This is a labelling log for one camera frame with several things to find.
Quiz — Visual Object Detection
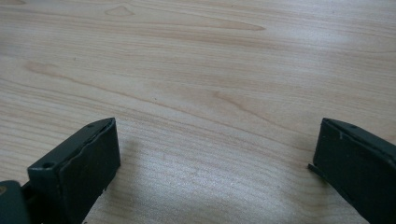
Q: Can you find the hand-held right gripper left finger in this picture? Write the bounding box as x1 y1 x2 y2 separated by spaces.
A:
27 117 121 224

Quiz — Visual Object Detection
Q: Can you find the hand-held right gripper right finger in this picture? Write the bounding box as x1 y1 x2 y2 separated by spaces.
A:
307 117 396 224

